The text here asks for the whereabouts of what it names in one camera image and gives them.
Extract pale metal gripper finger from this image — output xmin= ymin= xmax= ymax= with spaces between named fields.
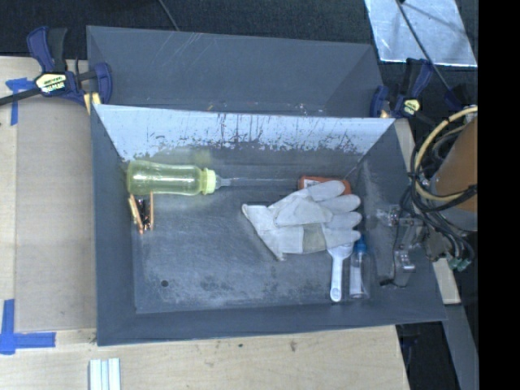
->
xmin=375 ymin=204 xmax=403 ymax=227
xmin=379 ymin=249 xmax=418 ymax=288

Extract clear bottle with blue cap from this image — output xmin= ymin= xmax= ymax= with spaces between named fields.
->
xmin=348 ymin=235 xmax=372 ymax=301

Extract white measuring spoon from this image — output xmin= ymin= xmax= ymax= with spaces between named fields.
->
xmin=326 ymin=243 xmax=355 ymax=303

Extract white work glove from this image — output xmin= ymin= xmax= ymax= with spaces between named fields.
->
xmin=241 ymin=180 xmax=364 ymax=262

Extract grey metal bin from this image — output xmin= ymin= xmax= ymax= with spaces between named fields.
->
xmin=84 ymin=24 xmax=449 ymax=347

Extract yellow-green plastic bottle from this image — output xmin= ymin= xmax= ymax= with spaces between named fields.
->
xmin=125 ymin=159 xmax=233 ymax=197

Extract orange and black sunglasses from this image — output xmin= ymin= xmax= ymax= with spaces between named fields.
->
xmin=127 ymin=190 xmax=156 ymax=236

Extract orange handled tool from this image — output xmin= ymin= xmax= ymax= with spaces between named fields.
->
xmin=227 ymin=175 xmax=352 ymax=197

